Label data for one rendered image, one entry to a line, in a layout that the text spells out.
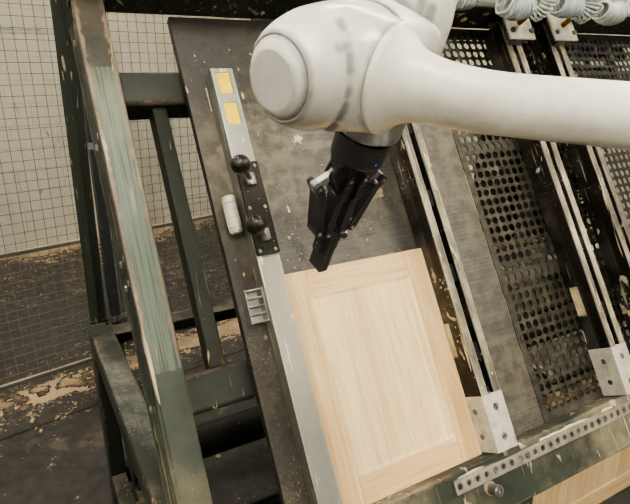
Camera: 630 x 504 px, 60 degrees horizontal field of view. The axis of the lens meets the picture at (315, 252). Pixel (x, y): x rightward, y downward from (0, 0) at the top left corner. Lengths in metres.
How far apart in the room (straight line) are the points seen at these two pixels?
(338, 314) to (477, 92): 0.77
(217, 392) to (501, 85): 0.82
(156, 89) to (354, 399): 0.78
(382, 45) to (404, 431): 0.91
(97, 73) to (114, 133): 0.13
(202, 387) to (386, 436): 0.40
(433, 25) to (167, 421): 0.75
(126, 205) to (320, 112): 0.64
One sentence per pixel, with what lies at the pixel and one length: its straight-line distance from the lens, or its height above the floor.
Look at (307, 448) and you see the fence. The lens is 1.11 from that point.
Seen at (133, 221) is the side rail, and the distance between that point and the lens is 1.06.
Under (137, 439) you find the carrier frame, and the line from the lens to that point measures 1.59.
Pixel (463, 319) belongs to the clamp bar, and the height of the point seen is 1.17.
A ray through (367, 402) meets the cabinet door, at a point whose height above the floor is 1.05.
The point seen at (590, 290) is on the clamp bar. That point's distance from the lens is 1.62.
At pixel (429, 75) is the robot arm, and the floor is 1.71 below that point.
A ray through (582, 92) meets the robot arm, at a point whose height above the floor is 1.70.
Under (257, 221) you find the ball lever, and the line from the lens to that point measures 1.00.
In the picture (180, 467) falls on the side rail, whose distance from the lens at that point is 1.03.
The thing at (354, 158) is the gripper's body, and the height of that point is 1.61.
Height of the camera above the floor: 1.72
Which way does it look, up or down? 19 degrees down
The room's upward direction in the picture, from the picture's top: straight up
